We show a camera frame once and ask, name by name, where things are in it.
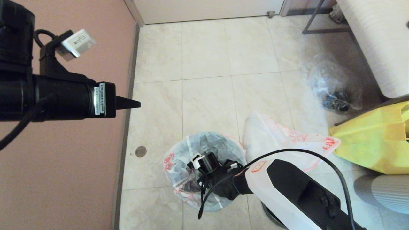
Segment white red plastic bag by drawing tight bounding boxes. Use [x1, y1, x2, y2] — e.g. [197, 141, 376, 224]
[243, 111, 341, 173]

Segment grey bin rim ring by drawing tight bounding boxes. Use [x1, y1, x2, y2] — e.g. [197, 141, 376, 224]
[261, 201, 289, 229]

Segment clear crumpled plastic bag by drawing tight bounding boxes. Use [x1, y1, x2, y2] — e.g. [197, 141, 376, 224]
[303, 53, 363, 112]

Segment black cable bundle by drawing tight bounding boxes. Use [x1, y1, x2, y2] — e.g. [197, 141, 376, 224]
[322, 91, 350, 112]

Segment yellow fabric bag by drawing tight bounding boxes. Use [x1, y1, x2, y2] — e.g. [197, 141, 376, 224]
[329, 101, 409, 175]

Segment white door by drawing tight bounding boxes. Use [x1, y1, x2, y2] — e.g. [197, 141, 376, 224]
[134, 0, 285, 26]

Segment grey patterned shoe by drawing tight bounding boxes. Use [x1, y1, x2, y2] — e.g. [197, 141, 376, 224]
[329, 4, 347, 25]

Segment white ribbed round appliance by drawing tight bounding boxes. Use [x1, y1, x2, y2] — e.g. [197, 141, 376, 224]
[353, 174, 409, 215]

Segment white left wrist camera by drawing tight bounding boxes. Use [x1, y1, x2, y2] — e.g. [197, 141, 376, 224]
[61, 29, 97, 62]

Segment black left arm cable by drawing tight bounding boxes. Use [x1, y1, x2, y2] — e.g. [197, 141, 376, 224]
[0, 29, 64, 151]

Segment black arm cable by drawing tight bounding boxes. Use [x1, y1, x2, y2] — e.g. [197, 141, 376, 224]
[0, 29, 64, 151]
[198, 149, 357, 230]

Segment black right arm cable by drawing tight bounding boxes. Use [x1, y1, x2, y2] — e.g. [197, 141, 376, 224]
[198, 149, 357, 230]

